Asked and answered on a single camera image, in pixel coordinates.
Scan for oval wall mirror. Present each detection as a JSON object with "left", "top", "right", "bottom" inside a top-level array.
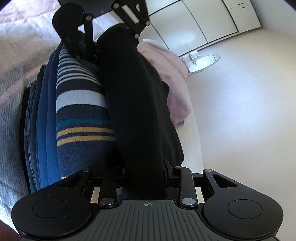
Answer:
[{"left": 181, "top": 51, "right": 220, "bottom": 74}]

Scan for folded blue jeans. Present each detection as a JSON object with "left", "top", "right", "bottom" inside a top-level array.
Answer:
[{"left": 23, "top": 65, "right": 48, "bottom": 193}]

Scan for blue folded sweater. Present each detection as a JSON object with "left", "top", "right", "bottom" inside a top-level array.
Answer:
[{"left": 36, "top": 43, "right": 63, "bottom": 188}]

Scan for white wardrobe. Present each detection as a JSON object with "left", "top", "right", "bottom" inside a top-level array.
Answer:
[{"left": 140, "top": 0, "right": 261, "bottom": 56}]

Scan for lilac folded sheet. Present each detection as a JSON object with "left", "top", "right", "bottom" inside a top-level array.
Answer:
[{"left": 137, "top": 39, "right": 192, "bottom": 125}]

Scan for black zip jacket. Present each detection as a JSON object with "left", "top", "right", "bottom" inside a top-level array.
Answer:
[{"left": 95, "top": 24, "right": 184, "bottom": 200}]

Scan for striped navy sweater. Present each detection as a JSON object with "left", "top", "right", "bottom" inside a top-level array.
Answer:
[{"left": 56, "top": 46, "right": 116, "bottom": 177}]

